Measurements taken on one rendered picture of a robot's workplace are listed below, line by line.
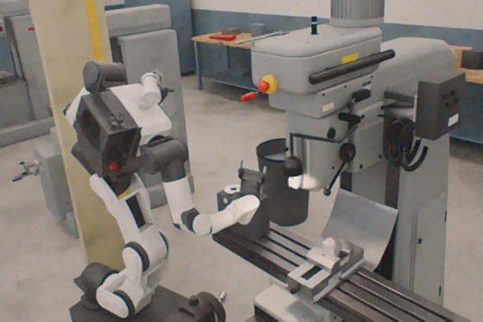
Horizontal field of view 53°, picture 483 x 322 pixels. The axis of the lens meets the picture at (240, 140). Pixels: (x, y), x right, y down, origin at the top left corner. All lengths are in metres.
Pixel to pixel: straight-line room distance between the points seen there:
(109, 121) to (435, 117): 1.12
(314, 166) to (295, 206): 2.27
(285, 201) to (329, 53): 2.50
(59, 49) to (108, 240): 1.35
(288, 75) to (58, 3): 1.80
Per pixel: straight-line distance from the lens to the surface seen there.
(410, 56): 2.11
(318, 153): 1.76
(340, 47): 1.66
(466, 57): 5.57
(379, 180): 2.22
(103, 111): 1.77
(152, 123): 1.79
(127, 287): 2.36
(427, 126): 1.81
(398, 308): 1.98
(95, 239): 3.50
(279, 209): 4.04
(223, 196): 2.27
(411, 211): 2.26
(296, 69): 1.54
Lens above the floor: 2.18
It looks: 22 degrees down
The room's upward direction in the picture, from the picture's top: 4 degrees counter-clockwise
